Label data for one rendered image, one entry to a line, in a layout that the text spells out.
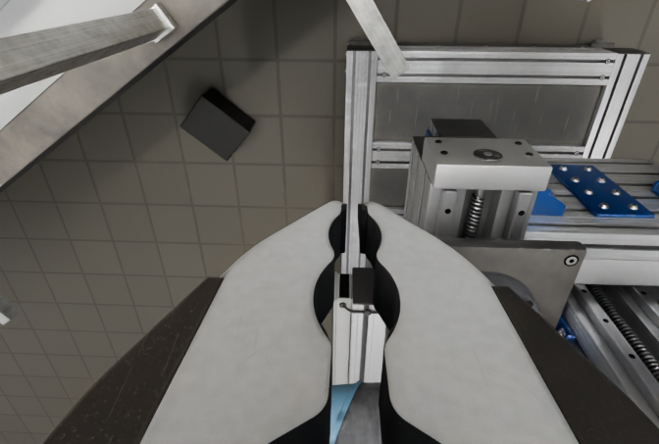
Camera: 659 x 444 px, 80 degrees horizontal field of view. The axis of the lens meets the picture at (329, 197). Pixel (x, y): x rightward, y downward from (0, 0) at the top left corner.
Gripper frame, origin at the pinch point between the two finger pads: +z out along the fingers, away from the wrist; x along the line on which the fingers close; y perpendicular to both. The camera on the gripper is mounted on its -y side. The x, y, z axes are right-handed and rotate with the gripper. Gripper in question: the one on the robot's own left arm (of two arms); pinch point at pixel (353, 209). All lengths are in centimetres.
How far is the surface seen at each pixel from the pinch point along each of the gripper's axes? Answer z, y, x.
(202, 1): 62, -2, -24
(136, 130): 132, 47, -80
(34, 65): 27.2, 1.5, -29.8
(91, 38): 38.2, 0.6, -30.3
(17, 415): 132, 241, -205
